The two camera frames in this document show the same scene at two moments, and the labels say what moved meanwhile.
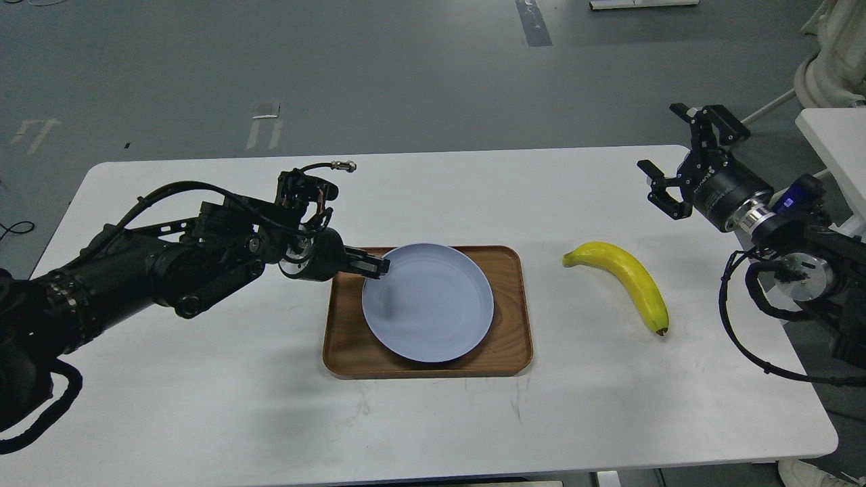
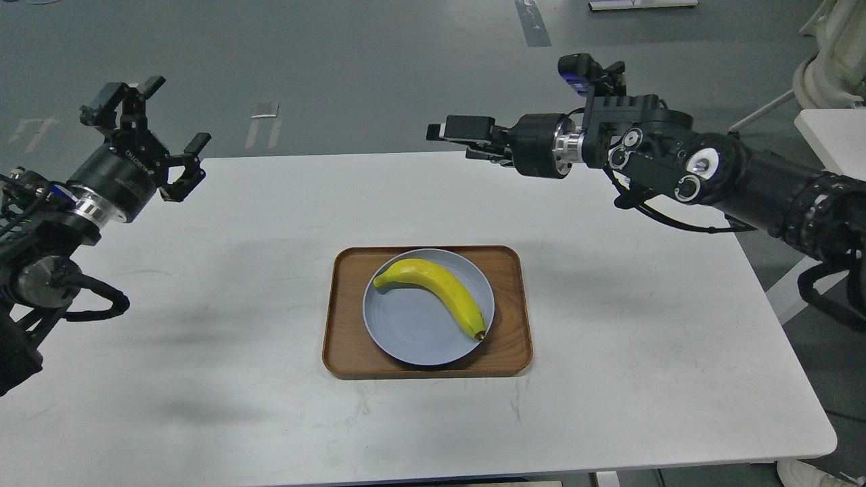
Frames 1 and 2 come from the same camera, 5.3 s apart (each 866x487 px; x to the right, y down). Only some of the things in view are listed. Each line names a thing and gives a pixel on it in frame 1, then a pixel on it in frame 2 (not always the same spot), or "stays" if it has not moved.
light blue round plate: (435, 304) stays
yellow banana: (632, 272) → (434, 275)
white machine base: (834, 75) stays
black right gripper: (716, 184) → (539, 145)
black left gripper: (319, 255) → (125, 174)
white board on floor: (613, 4) stays
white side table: (839, 136) stays
